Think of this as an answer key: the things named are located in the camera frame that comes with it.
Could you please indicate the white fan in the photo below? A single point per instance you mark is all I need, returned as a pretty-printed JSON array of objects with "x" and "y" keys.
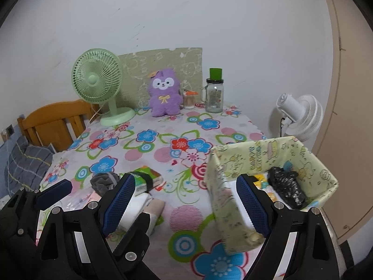
[{"x": 306, "y": 113}]

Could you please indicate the green patterned wall board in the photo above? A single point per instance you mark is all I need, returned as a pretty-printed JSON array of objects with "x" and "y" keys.
[{"x": 137, "y": 67}]

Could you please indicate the wooden bed headboard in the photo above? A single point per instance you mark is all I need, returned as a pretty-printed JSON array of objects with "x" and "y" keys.
[{"x": 52, "y": 119}]

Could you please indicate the grey plaid pillow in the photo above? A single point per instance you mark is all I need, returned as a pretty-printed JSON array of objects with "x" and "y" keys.
[{"x": 26, "y": 163}]

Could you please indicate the floral tablecloth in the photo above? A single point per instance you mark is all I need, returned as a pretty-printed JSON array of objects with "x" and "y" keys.
[{"x": 163, "y": 128}]

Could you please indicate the small cotton swab jar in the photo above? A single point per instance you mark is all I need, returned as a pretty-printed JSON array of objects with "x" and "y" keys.
[{"x": 188, "y": 102}]

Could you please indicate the grey sock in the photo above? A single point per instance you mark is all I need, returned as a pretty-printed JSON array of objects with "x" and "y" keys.
[{"x": 100, "y": 182}]

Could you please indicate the blue bed sheet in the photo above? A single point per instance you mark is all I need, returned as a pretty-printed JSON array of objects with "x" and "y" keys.
[{"x": 3, "y": 166}]

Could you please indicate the green desk fan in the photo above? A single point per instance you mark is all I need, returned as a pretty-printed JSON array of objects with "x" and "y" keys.
[{"x": 93, "y": 80}]

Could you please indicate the black plastic bag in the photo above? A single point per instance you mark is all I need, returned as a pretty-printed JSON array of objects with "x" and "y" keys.
[{"x": 287, "y": 186}]

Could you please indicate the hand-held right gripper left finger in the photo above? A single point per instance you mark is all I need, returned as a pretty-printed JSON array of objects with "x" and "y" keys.
[{"x": 119, "y": 201}]

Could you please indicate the purple plush toy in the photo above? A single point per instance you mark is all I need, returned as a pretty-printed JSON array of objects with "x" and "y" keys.
[{"x": 164, "y": 102}]

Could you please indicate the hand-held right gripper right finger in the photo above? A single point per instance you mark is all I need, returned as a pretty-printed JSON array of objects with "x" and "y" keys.
[{"x": 252, "y": 207}]

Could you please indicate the yellow packet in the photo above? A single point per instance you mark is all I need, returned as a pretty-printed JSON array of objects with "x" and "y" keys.
[{"x": 263, "y": 184}]

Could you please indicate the glass mug with green lid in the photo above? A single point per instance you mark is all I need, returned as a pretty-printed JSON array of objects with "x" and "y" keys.
[{"x": 215, "y": 99}]

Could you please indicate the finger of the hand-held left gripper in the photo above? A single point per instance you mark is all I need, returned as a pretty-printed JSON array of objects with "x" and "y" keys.
[{"x": 54, "y": 193}]

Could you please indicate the beige door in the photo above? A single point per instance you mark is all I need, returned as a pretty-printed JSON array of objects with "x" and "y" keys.
[{"x": 349, "y": 93}]

